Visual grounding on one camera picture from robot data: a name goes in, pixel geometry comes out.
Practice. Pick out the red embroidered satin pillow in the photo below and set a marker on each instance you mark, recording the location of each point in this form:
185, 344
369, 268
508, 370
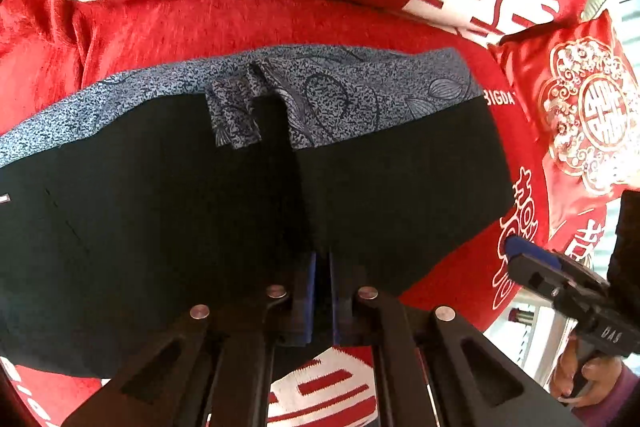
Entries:
581, 97

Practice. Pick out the red sofa cover white characters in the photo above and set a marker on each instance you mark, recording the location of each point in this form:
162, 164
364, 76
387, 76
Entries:
51, 49

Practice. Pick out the right forearm magenta sleeve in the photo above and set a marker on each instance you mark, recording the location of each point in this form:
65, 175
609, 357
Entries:
605, 412

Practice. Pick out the black pants grey waistband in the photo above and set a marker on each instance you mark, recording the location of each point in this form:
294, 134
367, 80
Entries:
155, 190

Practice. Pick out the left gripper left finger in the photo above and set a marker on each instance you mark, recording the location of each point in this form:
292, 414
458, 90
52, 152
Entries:
302, 302

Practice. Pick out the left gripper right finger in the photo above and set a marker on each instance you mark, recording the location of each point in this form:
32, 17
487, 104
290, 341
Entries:
347, 277

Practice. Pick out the person's right hand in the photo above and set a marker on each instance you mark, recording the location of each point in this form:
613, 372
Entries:
601, 375

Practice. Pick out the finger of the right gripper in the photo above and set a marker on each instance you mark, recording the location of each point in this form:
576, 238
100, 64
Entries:
542, 271

